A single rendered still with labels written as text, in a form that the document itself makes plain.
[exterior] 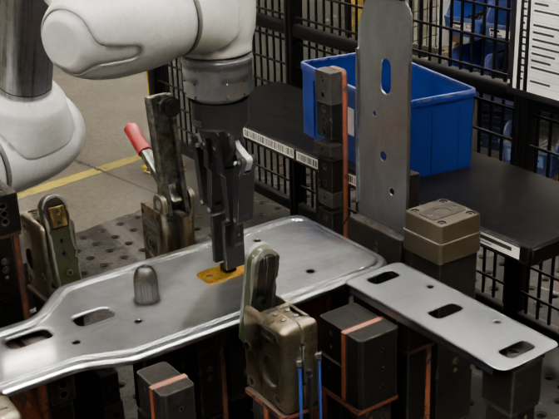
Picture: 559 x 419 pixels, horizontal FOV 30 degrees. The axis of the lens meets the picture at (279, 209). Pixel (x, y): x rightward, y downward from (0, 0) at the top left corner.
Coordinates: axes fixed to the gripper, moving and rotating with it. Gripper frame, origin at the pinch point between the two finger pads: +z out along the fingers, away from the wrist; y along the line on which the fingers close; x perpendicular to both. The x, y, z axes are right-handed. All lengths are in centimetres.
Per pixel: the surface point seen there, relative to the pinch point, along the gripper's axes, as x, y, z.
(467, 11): 178, -135, 17
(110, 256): 16, -74, 35
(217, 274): -2.2, 0.3, 4.4
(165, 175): -1.4, -13.5, -5.7
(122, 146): 138, -321, 105
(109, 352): -23.0, 9.4, 4.7
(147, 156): -0.6, -20.4, -6.5
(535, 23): 54, 4, -22
